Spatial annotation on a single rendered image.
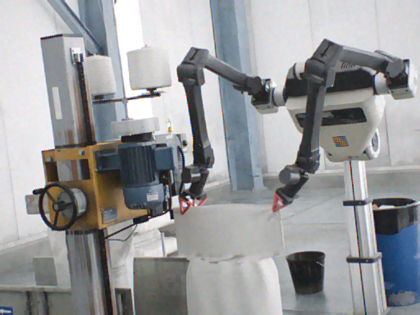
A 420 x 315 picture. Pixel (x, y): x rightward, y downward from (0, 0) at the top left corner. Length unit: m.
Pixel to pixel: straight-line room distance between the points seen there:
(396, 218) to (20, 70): 4.75
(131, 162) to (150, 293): 1.11
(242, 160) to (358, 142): 8.60
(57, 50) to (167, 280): 1.33
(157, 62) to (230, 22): 8.97
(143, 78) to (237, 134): 8.97
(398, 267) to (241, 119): 6.99
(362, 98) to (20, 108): 5.64
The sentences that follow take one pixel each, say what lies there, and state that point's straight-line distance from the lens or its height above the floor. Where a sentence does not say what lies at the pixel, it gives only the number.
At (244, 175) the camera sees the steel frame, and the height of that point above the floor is 0.27.
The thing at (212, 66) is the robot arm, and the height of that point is 1.59.
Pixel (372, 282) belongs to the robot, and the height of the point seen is 0.59.
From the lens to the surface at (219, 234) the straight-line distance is 2.94.
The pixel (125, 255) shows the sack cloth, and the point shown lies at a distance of 3.27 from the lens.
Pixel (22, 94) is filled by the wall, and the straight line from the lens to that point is 8.24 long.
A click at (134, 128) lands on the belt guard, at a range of 2.66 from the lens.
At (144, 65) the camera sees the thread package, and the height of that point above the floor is 1.62.
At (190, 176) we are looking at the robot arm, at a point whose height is 1.16.
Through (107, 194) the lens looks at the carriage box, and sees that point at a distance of 2.81.
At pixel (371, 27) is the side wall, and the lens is 11.10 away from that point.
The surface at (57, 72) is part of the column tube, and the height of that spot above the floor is 1.62.
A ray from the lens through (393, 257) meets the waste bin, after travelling 5.00.
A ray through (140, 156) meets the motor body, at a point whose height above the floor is 1.28.
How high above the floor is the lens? 1.43
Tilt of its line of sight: 3 degrees down
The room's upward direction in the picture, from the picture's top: 7 degrees counter-clockwise
